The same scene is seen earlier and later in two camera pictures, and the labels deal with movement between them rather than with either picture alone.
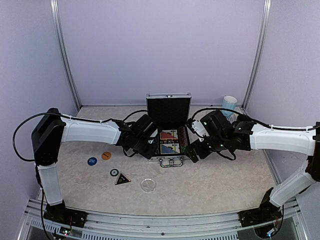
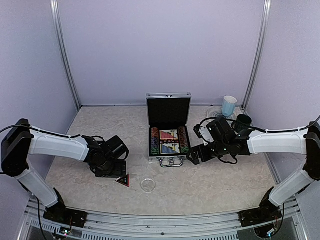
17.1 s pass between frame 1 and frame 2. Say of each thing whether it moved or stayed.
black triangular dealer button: moved
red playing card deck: stayed
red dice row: stayed
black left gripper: moved
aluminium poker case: stayed
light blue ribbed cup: stayed
